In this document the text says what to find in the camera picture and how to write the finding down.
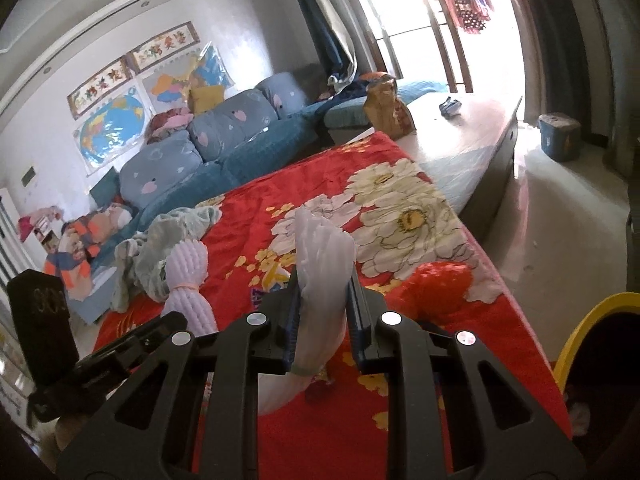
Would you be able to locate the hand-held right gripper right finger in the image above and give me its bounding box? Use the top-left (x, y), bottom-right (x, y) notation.
top-left (345, 265), bottom-right (587, 480)

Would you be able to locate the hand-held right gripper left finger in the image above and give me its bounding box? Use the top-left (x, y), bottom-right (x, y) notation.
top-left (55, 267), bottom-right (304, 480)

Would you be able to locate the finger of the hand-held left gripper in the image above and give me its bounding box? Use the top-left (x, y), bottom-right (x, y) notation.
top-left (75, 311), bottom-right (189, 378)

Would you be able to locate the white ribbed sock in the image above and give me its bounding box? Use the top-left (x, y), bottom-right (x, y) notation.
top-left (160, 239), bottom-right (221, 336)
top-left (257, 207), bottom-right (359, 416)

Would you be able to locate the yellow trash bin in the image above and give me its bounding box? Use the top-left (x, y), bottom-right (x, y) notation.
top-left (552, 291), bottom-right (640, 480)

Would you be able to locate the white ribbed sock lying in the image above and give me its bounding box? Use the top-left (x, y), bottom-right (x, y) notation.
top-left (160, 239), bottom-right (221, 336)

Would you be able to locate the orange and blue plush toy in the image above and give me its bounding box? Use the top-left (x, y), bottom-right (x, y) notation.
top-left (42, 204), bottom-right (134, 304)

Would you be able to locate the pale green cloth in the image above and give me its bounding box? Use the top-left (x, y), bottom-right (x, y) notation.
top-left (112, 205), bottom-right (223, 313)

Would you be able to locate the red floral blanket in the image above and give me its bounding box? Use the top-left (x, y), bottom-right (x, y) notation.
top-left (92, 130), bottom-right (574, 480)

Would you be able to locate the blue sofa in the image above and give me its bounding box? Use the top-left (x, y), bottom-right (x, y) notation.
top-left (65, 65), bottom-right (451, 326)

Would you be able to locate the blue cushion with pink hearts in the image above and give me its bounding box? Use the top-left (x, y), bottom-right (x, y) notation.
top-left (187, 90), bottom-right (281, 164)
top-left (119, 130), bottom-right (204, 211)
top-left (255, 72), bottom-right (309, 121)

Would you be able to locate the dark low cabinet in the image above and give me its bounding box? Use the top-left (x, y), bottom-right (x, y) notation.
top-left (320, 91), bottom-right (526, 246)

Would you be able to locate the world map poster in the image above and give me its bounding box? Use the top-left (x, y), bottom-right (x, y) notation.
top-left (72, 91), bottom-right (149, 177)

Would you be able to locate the brown paper bag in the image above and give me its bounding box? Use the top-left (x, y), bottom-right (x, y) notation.
top-left (362, 80), bottom-right (416, 141)

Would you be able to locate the pile of pink clothes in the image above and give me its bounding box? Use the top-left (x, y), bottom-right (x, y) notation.
top-left (147, 107), bottom-right (196, 145)

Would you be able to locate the yellow pillow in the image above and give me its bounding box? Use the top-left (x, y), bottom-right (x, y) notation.
top-left (189, 85), bottom-right (226, 116)

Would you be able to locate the long picture banner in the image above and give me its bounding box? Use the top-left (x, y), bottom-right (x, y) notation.
top-left (127, 21), bottom-right (203, 74)
top-left (66, 55), bottom-right (132, 122)

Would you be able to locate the country map poster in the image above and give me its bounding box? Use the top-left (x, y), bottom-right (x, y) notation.
top-left (142, 45), bottom-right (236, 107)

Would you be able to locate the blue bucket with lid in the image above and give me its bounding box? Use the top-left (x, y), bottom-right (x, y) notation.
top-left (537, 112), bottom-right (584, 163)

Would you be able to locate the blue curtain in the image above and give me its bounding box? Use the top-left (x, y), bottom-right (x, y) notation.
top-left (282, 0), bottom-right (359, 82)

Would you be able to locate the sliding glass door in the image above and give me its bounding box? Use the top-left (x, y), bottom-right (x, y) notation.
top-left (340, 0), bottom-right (476, 94)

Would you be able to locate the dark curtain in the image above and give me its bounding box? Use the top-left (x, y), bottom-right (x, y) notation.
top-left (525, 0), bottom-right (640, 177)

